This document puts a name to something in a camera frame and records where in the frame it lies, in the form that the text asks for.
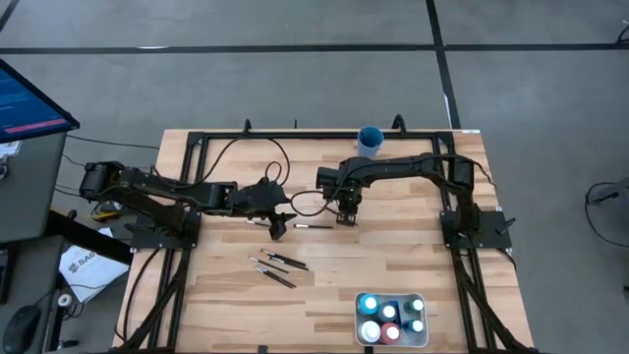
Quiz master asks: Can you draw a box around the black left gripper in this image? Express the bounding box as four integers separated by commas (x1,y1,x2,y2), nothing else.
230,176,298,242

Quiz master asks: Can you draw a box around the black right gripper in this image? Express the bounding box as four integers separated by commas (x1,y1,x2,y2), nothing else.
336,181,365,228

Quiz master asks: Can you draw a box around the teal paint bottle white cap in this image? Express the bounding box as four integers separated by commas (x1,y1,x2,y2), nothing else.
357,293,380,317

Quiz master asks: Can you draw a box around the large navy paint bottle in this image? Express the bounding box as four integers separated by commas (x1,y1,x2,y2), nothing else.
376,300,400,325

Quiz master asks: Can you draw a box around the green paint bottle white cap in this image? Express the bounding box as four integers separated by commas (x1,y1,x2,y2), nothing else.
403,297,427,316

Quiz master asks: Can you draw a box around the red paint bottle white cap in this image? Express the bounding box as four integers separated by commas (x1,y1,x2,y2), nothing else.
379,322,402,345

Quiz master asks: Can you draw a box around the blue plastic cup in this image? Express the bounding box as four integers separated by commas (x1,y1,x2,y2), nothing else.
357,126,385,159

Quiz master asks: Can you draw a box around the white plastic tray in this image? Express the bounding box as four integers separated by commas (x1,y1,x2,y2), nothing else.
354,291,429,348

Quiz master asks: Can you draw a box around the black metal beam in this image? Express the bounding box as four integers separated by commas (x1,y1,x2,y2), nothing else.
44,210,134,266

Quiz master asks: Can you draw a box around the white paper booklet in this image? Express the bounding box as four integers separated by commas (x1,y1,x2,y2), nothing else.
58,227,131,304

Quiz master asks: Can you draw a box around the grey desk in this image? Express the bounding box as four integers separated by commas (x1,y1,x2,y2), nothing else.
0,131,69,246

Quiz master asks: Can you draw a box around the black computer mouse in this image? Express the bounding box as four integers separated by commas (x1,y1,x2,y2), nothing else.
2,304,43,353

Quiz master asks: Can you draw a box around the computer monitor blue screen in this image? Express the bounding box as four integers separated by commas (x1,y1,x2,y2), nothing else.
0,58,82,146

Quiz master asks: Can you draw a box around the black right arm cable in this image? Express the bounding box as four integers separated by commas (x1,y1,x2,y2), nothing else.
289,190,340,218

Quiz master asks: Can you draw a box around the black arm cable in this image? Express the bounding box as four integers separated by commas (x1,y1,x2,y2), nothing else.
289,190,340,218
194,136,292,198

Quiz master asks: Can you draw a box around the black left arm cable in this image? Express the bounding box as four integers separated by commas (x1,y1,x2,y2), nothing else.
194,136,292,198

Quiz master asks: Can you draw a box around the yellow cable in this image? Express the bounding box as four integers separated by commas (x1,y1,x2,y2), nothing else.
90,199,122,221

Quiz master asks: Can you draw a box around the thin black floor cable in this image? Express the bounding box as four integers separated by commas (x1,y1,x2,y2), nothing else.
66,133,161,150

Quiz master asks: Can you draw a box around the black looped floor cable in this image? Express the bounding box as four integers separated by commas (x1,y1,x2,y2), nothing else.
584,180,629,249

